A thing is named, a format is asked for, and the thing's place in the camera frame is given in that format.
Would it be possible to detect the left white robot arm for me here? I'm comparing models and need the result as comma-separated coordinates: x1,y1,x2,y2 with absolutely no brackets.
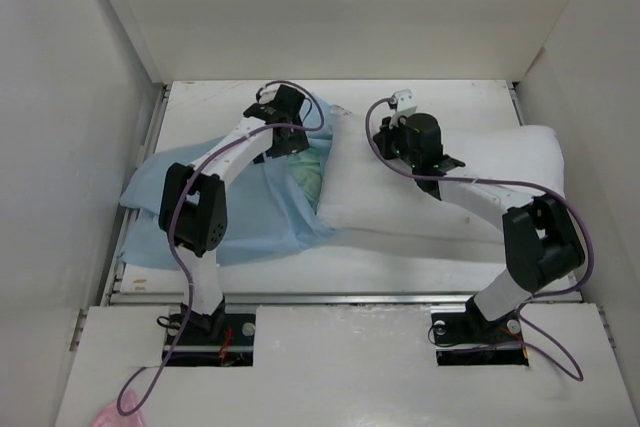
158,81,324,344

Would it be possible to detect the aluminium left rail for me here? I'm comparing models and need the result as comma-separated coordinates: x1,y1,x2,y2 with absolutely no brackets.
95,84,171,306

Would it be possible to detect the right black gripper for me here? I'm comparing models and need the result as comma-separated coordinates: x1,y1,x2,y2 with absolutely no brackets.
373,115,420,169

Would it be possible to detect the aluminium front rail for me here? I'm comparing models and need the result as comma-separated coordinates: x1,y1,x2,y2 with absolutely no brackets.
104,292,470,306

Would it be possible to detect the pink cloth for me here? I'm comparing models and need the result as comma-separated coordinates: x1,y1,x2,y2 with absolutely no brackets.
94,389,147,427

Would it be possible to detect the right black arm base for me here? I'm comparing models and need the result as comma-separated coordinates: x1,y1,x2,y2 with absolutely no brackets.
428,301,529,367

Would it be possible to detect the white pillow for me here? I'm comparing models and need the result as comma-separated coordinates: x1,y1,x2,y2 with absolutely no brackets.
314,104,567,248

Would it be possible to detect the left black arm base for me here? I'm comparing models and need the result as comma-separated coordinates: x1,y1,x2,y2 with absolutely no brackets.
156,302,256,367

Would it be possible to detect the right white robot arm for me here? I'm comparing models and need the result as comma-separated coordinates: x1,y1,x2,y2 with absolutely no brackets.
366,111,585,341

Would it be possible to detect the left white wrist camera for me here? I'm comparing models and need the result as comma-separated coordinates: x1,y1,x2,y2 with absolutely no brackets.
256,86,278,104

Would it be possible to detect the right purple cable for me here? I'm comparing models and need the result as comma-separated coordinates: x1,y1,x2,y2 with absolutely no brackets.
364,96,595,382

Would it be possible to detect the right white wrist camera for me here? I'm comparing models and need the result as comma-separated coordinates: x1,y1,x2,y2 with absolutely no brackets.
388,89,418,128

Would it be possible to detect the aluminium rail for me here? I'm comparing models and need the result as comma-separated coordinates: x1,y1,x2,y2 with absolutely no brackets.
104,292,470,306
95,84,171,306

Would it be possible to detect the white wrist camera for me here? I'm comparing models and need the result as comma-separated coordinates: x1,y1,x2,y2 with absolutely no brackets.
388,89,418,128
256,86,278,104

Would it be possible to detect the light blue pillowcase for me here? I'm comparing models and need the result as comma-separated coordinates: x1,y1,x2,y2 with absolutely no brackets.
119,99,334,270

